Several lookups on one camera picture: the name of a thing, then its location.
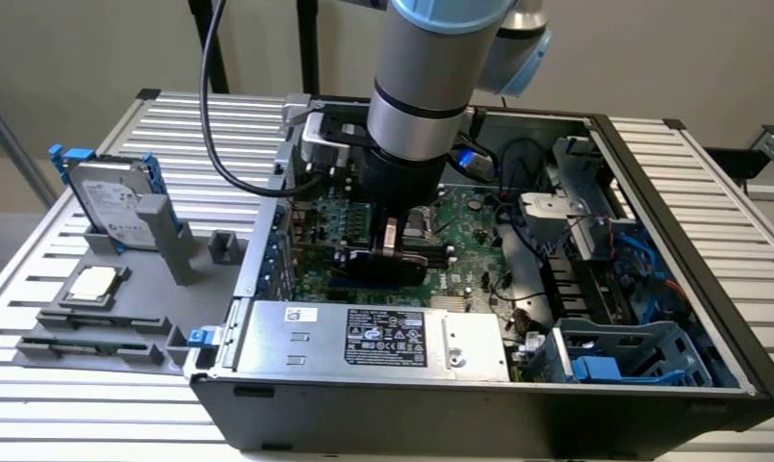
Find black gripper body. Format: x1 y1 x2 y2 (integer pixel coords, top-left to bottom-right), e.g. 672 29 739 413
353 147 452 214

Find black graphics card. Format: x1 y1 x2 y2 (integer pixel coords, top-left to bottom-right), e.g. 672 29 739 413
343 247 430 289

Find CPU socket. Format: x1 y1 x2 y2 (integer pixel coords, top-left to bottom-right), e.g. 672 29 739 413
404 205 441 243

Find black RAM slots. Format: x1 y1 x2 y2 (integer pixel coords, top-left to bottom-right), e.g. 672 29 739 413
404 243 458 271

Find blue lit USB device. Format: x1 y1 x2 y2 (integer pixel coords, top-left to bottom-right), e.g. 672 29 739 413
453 147 496 180

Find green motherboard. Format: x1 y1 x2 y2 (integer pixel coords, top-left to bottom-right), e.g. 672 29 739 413
282 180 555 321

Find silver power supply unit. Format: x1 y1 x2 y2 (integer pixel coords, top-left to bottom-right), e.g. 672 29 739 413
234 300 514 384

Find grey metal drive cage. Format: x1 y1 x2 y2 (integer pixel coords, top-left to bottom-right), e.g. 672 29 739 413
517 136 640 262

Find black tripod pole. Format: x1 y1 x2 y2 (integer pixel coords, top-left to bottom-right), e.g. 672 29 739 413
294 0 325 96
187 0 230 94

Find blue case latch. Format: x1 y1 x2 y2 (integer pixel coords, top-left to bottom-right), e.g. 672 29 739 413
186 325 219 360

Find black open PC case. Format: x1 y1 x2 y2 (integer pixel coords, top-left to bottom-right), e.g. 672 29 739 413
186 92 774 454

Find grey parts rack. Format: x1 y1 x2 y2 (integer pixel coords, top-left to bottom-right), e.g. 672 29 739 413
14 194 249 382

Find hard disk with blue carrier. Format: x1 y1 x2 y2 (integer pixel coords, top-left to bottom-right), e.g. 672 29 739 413
48 143 193 253

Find blue drive cage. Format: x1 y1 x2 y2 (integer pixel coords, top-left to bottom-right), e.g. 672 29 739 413
528 316 707 387

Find silver CPU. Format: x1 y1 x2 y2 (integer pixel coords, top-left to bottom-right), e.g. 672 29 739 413
67 266 119 303

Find green RAM stick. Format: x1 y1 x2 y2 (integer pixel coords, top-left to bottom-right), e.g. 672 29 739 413
20 337 151 356

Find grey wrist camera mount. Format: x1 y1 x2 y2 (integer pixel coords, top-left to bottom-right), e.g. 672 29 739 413
298 110 377 167

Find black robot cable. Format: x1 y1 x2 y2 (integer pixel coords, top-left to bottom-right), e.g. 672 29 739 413
198 0 298 197

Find blue wire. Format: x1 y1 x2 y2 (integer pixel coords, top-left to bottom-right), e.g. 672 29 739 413
608 230 675 324

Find grey metal frame pole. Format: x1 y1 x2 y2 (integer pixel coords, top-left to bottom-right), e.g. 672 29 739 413
0 76 55 209

